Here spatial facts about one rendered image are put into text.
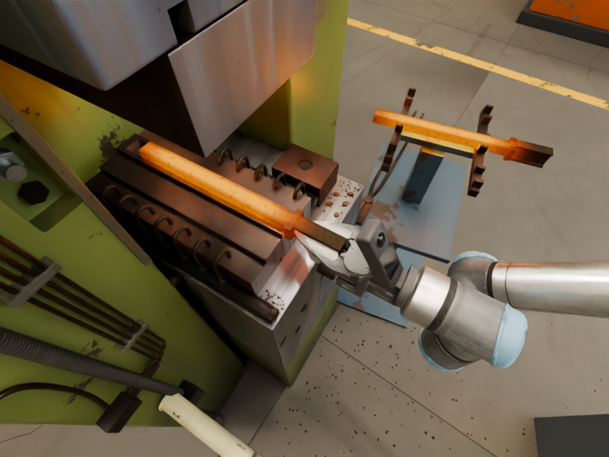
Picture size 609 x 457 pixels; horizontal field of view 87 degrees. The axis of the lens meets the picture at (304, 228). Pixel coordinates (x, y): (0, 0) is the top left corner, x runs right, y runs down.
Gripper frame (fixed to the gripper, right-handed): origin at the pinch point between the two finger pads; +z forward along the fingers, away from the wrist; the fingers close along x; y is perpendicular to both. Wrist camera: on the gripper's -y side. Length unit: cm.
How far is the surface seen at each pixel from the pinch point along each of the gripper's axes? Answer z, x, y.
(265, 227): 6.4, -2.7, 1.0
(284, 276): 0.8, -6.2, 9.3
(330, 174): 3.1, 15.7, 2.9
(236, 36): 3.1, -5.6, -33.9
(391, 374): -37, 10, 101
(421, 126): -7.5, 46.5, 8.1
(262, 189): 12.2, 4.3, 1.6
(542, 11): -37, 353, 89
